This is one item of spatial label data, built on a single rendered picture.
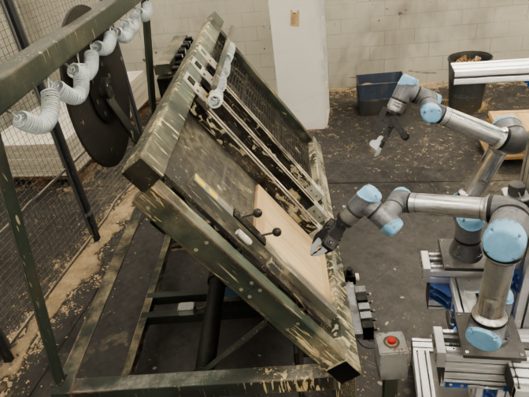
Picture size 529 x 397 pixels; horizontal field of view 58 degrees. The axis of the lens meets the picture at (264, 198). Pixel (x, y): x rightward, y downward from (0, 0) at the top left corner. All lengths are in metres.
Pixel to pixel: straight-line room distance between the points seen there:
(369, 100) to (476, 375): 4.66
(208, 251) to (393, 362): 0.94
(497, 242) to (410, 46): 5.89
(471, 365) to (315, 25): 4.38
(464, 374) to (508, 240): 0.79
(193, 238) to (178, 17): 6.09
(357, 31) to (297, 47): 1.57
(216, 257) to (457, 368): 1.07
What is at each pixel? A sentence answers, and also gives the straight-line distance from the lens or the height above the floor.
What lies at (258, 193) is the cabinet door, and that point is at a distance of 2.34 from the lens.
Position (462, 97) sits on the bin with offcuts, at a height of 0.22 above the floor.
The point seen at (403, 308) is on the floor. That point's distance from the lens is 3.63.
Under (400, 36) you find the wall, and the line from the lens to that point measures 7.26.
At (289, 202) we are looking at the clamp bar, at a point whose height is 1.21.
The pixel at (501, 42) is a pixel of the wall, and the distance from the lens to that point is 7.52.
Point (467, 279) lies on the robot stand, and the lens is 2.49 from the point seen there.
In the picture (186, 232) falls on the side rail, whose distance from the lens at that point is 1.70.
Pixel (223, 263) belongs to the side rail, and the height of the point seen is 1.47.
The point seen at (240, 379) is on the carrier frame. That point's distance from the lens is 2.28.
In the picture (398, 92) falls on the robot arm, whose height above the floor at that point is 1.82.
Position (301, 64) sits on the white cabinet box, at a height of 0.83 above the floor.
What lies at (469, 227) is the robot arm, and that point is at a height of 1.23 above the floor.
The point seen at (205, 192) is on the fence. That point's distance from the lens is 1.88.
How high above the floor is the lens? 2.58
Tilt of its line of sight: 32 degrees down
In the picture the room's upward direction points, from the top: 8 degrees counter-clockwise
